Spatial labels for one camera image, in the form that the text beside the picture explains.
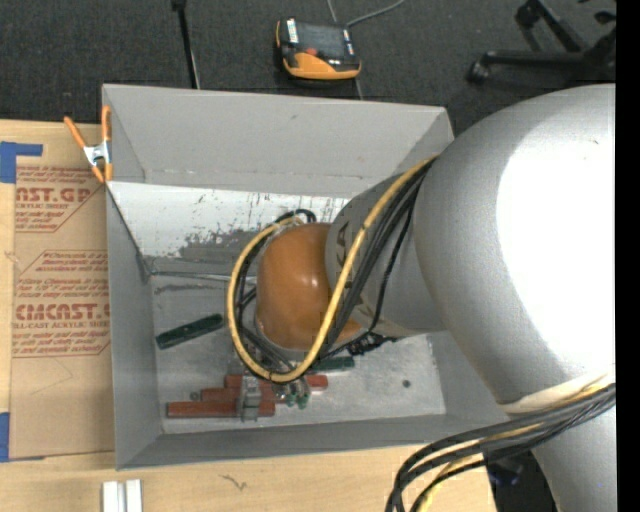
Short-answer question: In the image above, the red-brown flat block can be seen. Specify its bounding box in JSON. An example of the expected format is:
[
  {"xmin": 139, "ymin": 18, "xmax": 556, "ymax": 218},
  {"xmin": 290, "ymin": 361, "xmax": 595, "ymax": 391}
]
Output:
[
  {"xmin": 200, "ymin": 387, "xmax": 277, "ymax": 404},
  {"xmin": 166, "ymin": 399, "xmax": 277, "ymax": 420},
  {"xmin": 224, "ymin": 373, "xmax": 330, "ymax": 392}
]

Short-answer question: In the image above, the dark green flat block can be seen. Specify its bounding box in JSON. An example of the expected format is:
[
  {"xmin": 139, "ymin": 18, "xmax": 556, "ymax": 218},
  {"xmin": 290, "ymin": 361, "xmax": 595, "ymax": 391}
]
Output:
[
  {"xmin": 309, "ymin": 355, "xmax": 357, "ymax": 373},
  {"xmin": 155, "ymin": 313, "xmax": 227, "ymax": 351}
]

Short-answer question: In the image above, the brown cardboard board red print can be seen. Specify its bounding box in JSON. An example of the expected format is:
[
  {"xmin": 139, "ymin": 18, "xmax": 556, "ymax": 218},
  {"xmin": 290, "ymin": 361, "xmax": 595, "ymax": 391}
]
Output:
[{"xmin": 0, "ymin": 118, "xmax": 117, "ymax": 462}]

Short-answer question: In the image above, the grey metal bin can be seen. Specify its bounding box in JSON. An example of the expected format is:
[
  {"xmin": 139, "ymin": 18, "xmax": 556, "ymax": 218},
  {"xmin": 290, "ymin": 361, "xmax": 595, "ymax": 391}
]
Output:
[{"xmin": 101, "ymin": 83, "xmax": 507, "ymax": 472}]

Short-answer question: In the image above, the black cylinder on white bracket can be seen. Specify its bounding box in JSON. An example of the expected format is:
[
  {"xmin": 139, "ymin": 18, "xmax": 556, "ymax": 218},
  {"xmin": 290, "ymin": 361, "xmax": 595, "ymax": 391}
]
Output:
[{"xmin": 343, "ymin": 333, "xmax": 397, "ymax": 357}]

